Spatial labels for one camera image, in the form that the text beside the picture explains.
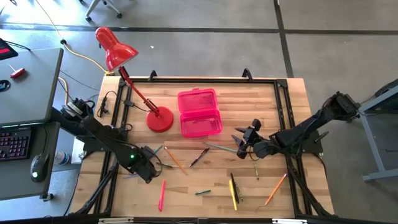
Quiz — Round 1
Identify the blue-grey side table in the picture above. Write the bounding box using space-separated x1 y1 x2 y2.
359 77 398 183

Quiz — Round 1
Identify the black and red device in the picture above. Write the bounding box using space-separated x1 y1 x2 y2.
0 37 19 62

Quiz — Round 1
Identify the silver frame bracket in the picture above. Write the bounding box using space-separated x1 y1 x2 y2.
272 218 308 224
98 217 134 224

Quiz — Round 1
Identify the clear water bottle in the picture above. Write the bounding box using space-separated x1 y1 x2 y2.
54 150 71 166

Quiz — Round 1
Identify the black lamp power cord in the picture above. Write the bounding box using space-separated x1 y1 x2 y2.
96 90 152 119

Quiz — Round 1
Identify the office chair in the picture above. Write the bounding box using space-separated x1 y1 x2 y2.
79 0 123 22

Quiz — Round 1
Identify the pink plastic supply box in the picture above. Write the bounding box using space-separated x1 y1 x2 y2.
177 88 224 139

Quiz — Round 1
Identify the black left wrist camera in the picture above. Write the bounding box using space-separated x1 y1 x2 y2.
141 145 157 160

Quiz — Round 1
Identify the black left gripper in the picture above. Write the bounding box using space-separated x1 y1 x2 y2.
132 154 159 185

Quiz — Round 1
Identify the matte black clip pen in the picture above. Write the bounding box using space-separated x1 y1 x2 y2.
229 172 240 205

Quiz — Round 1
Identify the grey-green pencil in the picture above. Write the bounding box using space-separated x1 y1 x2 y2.
204 142 239 154

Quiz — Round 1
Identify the red handled screwdriver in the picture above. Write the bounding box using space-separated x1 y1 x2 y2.
6 63 26 79

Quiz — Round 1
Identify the yellow highlighter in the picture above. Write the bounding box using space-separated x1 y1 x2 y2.
228 179 238 212

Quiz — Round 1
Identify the orange pencil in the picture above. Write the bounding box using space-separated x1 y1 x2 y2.
264 173 288 207
164 146 188 175

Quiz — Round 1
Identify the grey office desk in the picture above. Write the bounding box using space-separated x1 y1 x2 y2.
0 47 65 202

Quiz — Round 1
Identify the pink highlighter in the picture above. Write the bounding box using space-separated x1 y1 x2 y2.
157 179 167 213

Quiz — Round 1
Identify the black backlit keyboard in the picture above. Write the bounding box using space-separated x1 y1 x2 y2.
0 129 32 162

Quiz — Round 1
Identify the black pen with rubber grip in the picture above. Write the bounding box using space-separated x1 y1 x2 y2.
188 147 211 168

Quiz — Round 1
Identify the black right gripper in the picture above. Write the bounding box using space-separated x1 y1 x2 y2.
231 125 261 160

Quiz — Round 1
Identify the yellow extension cable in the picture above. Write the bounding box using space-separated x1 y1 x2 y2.
34 0 115 105

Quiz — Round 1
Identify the black computer mouse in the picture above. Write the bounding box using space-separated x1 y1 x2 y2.
30 152 50 184

